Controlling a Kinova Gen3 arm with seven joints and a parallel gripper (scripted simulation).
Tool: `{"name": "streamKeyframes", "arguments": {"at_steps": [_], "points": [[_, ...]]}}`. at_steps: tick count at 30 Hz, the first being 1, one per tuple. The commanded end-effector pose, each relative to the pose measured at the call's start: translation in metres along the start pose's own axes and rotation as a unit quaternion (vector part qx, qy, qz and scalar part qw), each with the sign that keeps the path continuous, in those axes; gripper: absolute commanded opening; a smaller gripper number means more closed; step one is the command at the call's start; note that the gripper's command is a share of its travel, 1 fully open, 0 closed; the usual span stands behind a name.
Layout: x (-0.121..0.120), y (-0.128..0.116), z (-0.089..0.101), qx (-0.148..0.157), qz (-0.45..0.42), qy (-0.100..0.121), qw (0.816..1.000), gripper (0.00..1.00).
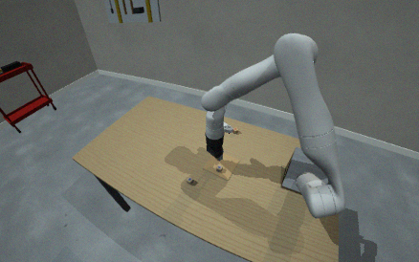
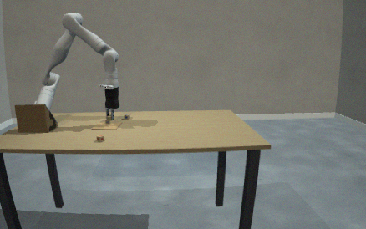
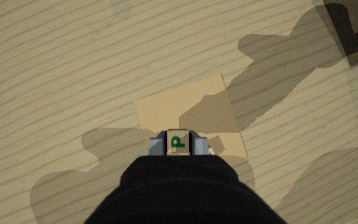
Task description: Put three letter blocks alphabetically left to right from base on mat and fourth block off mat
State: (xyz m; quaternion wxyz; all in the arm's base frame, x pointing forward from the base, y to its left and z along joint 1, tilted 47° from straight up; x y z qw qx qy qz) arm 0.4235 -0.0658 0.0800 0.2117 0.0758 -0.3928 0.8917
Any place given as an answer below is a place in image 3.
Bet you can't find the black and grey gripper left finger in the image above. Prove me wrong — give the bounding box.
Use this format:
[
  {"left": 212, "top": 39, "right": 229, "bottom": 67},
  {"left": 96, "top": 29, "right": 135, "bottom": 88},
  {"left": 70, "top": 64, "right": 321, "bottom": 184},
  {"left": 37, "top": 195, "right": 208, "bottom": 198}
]
[{"left": 149, "top": 131, "right": 167, "bottom": 155}]

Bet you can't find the tan square mat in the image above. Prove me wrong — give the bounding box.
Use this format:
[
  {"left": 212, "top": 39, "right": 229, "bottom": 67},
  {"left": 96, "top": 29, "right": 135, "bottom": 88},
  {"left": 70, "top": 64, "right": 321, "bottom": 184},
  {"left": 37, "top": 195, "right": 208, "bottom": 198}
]
[{"left": 133, "top": 74, "right": 248, "bottom": 166}]

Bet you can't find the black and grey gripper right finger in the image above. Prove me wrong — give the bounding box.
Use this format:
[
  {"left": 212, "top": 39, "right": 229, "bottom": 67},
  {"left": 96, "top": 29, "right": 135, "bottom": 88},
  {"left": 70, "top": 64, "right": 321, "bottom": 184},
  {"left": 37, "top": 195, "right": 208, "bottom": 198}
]
[{"left": 189, "top": 130, "right": 208, "bottom": 155}]

